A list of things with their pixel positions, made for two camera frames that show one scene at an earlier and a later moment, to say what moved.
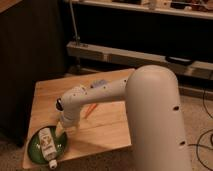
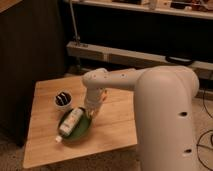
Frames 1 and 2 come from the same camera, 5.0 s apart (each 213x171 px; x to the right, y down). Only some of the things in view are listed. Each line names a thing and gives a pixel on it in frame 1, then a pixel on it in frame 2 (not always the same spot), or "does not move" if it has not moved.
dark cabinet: [33, 47] does not move
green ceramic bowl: [36, 149] to [82, 129]
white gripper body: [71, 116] to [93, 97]
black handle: [180, 61] does not move
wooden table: [103, 126] does not move
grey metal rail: [134, 60] does not move
